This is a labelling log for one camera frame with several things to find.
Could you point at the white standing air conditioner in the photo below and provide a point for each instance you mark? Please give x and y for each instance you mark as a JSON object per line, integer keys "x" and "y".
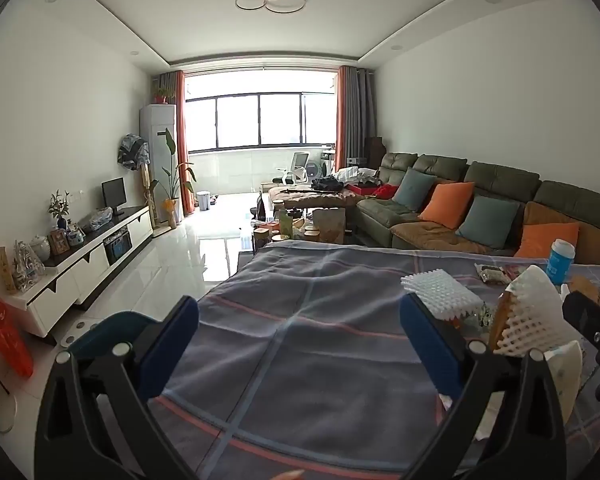
{"x": 155, "y": 130}

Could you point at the orange wrapper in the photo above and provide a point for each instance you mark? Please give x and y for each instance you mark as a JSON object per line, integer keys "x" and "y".
{"x": 500, "y": 320}

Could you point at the tall leafy plant yellow pot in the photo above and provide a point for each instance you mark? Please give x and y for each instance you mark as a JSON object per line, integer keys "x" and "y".
{"x": 172, "y": 185}

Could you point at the white tissue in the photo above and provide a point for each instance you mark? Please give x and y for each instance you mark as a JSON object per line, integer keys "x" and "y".
{"x": 485, "y": 422}

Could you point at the person's left hand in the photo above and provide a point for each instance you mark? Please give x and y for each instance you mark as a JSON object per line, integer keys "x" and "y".
{"x": 290, "y": 475}

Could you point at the dark coffee table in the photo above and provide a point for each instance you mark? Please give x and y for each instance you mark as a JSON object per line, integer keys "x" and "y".
{"x": 250, "y": 245}

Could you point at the blue cup with white lid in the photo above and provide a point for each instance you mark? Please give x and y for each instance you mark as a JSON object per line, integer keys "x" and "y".
{"x": 560, "y": 262}

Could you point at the purple striped tablecloth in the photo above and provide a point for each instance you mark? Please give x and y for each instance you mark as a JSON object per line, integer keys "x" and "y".
{"x": 310, "y": 340}

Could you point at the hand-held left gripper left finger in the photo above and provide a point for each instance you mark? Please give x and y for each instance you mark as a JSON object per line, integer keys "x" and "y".
{"x": 172, "y": 345}

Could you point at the covered standing fan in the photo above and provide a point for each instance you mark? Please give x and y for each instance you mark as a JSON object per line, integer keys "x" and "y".
{"x": 132, "y": 152}

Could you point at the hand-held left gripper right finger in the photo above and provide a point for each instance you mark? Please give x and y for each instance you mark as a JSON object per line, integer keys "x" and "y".
{"x": 425, "y": 345}

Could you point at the white ceramic jar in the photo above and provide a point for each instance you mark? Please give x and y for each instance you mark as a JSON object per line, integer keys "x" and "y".
{"x": 40, "y": 249}

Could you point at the orange plastic bag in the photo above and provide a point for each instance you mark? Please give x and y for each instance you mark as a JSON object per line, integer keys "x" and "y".
{"x": 12, "y": 340}

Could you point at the teal cushion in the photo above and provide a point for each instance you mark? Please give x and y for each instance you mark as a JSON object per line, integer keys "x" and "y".
{"x": 414, "y": 187}
{"x": 487, "y": 222}

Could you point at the white bathroom scale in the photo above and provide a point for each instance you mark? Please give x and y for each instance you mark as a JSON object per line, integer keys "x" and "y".
{"x": 77, "y": 331}

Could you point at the dark wooden cabinet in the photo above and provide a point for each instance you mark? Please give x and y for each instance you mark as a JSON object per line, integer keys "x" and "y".
{"x": 374, "y": 150}

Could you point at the pile of white clothes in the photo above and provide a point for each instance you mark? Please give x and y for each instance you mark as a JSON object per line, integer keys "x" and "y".
{"x": 357, "y": 176}

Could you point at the green snack packet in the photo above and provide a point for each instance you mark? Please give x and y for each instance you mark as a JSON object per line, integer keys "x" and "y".
{"x": 491, "y": 274}

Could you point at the blue white ceramic teapot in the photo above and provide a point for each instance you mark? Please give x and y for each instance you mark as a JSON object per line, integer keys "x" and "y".
{"x": 76, "y": 236}

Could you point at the black bag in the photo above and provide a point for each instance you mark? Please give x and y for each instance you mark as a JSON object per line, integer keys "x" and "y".
{"x": 327, "y": 184}

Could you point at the large window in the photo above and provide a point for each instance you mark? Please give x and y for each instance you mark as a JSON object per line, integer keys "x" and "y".
{"x": 260, "y": 120}

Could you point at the clear plastic wrapper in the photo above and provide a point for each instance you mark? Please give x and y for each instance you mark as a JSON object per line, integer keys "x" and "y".
{"x": 477, "y": 316}

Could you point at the small white pedal bin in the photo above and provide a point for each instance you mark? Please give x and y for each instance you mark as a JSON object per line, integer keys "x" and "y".
{"x": 203, "y": 201}

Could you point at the green box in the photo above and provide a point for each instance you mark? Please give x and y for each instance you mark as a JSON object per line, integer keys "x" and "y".
{"x": 285, "y": 222}

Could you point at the small green potted plant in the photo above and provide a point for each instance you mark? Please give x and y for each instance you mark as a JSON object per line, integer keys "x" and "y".
{"x": 162, "y": 94}

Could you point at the green leather sofa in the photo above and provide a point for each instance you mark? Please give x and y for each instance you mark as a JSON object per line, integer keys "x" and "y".
{"x": 500, "y": 175}

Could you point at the brown seat blanket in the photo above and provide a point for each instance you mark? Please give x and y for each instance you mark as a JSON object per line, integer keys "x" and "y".
{"x": 430, "y": 235}

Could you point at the red cloth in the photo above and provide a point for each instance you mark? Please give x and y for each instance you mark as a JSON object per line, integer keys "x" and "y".
{"x": 386, "y": 191}

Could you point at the white washing machine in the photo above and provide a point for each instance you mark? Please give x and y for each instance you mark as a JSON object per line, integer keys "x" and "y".
{"x": 325, "y": 169}

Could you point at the orange cushion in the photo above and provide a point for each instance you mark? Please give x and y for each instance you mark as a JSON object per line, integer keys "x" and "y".
{"x": 542, "y": 240}
{"x": 447, "y": 205}

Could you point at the cardboard box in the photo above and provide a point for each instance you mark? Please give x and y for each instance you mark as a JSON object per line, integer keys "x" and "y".
{"x": 329, "y": 225}

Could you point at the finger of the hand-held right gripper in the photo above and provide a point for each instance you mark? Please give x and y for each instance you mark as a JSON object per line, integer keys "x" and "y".
{"x": 585, "y": 315}

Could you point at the plastic-wrapped bundle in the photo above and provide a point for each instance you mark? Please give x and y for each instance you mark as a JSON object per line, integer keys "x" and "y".
{"x": 95, "y": 220}

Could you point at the plastic-wrapped ship model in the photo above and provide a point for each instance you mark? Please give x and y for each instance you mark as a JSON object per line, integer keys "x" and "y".
{"x": 27, "y": 267}

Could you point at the white black TV cabinet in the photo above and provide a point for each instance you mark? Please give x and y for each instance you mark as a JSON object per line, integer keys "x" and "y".
{"x": 90, "y": 265}

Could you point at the red snack packet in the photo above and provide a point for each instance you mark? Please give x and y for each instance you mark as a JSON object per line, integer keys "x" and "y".
{"x": 516, "y": 273}

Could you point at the black monitor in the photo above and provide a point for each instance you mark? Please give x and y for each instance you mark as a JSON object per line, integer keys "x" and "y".
{"x": 114, "y": 194}

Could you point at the white office chair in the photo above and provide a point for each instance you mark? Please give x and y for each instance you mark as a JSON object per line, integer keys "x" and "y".
{"x": 296, "y": 165}

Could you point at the wooden picture frame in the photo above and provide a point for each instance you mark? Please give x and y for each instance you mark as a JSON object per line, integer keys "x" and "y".
{"x": 59, "y": 242}

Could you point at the yellow foil packet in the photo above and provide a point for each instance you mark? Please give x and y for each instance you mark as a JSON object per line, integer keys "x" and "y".
{"x": 585, "y": 287}

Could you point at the small plant in blue vase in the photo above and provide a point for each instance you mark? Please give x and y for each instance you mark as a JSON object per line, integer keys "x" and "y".
{"x": 59, "y": 210}

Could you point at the tan paper box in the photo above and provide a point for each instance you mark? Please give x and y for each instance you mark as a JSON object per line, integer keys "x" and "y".
{"x": 4, "y": 270}

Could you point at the white face mask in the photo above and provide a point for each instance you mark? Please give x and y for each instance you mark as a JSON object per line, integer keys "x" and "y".
{"x": 565, "y": 380}

